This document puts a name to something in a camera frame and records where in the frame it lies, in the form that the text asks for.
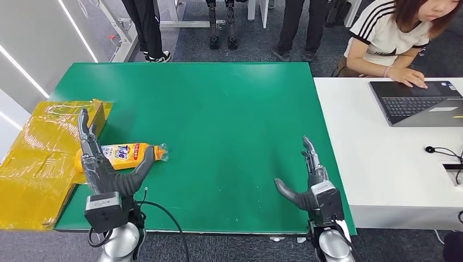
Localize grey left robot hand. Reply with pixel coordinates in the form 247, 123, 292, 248
76, 108, 157, 199

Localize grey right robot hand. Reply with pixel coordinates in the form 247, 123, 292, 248
274, 135, 330, 212

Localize orange detergent bottle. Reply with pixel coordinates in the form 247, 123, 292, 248
74, 142, 170, 174

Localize yellow taped cardboard box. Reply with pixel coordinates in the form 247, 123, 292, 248
0, 99, 113, 232

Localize white desk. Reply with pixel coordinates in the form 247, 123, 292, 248
313, 77, 463, 230

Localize green table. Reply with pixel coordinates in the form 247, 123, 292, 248
49, 62, 357, 243

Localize dark grey laptop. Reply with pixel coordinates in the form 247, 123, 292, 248
368, 80, 463, 127

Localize person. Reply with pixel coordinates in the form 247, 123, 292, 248
271, 0, 330, 63
333, 0, 463, 90
121, 0, 172, 63

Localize black rounded object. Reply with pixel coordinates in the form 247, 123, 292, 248
443, 231, 463, 262

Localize standing humanoid robot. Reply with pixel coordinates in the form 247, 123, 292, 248
202, 0, 241, 51

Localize white table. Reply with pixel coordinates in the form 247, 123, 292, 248
343, 0, 363, 29

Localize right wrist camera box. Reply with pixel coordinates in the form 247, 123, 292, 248
310, 181, 345, 225

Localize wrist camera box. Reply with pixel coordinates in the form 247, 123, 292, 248
84, 192, 124, 234
310, 181, 345, 225

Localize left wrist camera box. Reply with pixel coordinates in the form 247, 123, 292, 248
84, 192, 124, 234

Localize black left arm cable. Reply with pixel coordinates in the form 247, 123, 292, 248
87, 187, 191, 262

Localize white wall light strip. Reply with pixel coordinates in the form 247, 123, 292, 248
0, 46, 50, 99
57, 0, 98, 63

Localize black desk cable with puck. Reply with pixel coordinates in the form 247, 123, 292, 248
425, 145, 463, 185

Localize white table frame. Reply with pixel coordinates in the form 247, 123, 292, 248
97, 0, 270, 63

